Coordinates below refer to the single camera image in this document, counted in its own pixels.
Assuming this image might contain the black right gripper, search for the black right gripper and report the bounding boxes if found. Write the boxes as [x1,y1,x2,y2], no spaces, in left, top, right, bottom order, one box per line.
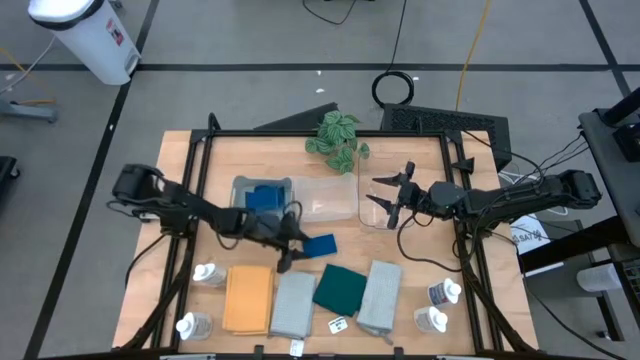
[365,159,432,230]

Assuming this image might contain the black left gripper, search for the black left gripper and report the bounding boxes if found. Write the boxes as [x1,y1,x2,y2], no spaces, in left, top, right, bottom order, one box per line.
[247,212,311,274]

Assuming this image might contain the dark green cloth napkin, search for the dark green cloth napkin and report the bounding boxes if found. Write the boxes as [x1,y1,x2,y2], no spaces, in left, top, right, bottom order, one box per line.
[312,263,369,318]

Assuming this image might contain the grey waffle towel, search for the grey waffle towel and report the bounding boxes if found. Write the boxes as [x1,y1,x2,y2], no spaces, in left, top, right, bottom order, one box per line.
[269,271,317,340]
[356,259,403,345]

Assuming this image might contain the orange cloth napkin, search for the orange cloth napkin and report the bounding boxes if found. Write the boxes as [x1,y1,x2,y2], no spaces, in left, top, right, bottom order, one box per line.
[222,264,275,336]

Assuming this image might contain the white plastic bottle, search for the white plastic bottle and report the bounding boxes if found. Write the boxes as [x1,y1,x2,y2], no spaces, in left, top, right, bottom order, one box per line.
[427,278,462,307]
[192,262,229,288]
[175,311,214,341]
[413,305,449,335]

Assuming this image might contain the clear plastic bin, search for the clear plastic bin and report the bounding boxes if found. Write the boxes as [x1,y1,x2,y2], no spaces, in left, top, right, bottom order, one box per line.
[357,148,419,231]

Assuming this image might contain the frosted translucent plastic bin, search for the frosted translucent plastic bin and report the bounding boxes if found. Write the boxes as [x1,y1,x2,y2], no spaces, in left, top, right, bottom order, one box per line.
[291,172,360,224]

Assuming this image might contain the artificial striped green plant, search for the artificial striped green plant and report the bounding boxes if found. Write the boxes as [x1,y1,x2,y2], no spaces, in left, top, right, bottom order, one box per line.
[304,110,372,175]

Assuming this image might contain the white printed bag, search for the white printed bag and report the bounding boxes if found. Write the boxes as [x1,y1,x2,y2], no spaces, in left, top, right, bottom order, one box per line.
[509,213,552,256]

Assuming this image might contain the grey side table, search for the grey side table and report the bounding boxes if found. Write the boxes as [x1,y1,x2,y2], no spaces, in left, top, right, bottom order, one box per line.
[578,107,640,236]

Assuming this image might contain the white paper towel roll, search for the white paper towel roll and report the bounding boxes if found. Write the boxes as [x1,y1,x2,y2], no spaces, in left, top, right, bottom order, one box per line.
[576,263,624,294]

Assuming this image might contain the white trash can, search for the white trash can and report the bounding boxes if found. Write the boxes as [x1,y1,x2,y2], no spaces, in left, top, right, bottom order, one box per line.
[27,0,143,86]

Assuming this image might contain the grey stand base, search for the grey stand base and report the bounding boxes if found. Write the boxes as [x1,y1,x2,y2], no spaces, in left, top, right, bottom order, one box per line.
[0,97,59,124]

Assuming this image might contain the black floor object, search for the black floor object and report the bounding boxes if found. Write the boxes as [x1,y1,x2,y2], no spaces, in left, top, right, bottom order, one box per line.
[0,155,21,201]

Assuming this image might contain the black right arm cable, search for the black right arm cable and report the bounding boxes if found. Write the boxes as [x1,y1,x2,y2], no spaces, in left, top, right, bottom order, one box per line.
[397,212,469,266]

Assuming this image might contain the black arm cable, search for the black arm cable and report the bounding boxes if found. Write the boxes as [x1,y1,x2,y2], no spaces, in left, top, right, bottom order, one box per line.
[397,212,469,266]
[214,227,241,251]

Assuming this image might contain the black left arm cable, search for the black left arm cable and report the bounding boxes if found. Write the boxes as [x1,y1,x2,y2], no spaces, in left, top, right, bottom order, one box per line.
[214,227,241,251]

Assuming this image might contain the black hanging cable with coil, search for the black hanging cable with coil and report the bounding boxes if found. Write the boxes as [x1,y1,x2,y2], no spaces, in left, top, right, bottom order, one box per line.
[370,0,416,109]

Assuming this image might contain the black metal table frame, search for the black metal table frame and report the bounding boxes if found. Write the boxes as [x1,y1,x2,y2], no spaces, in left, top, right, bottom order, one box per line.
[114,112,541,360]

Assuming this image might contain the black left base cable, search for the black left base cable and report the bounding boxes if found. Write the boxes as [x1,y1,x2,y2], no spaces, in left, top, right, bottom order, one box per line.
[124,230,169,289]

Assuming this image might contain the yellow hanging cable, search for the yellow hanging cable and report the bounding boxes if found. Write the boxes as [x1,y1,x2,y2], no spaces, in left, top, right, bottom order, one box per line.
[454,0,494,112]

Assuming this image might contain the black cable bundle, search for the black cable bundle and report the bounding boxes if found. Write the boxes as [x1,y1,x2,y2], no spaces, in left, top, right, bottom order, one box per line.
[462,128,591,184]

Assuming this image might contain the black floor cable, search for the black floor cable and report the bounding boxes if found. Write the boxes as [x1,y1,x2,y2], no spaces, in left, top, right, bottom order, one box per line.
[302,0,359,26]

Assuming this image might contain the black desk frame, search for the black desk frame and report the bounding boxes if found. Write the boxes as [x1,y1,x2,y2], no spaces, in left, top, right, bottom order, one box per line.
[517,214,640,341]

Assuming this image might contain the grey floor cable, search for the grey floor cable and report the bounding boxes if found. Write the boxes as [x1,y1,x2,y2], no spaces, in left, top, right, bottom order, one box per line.
[0,35,57,96]

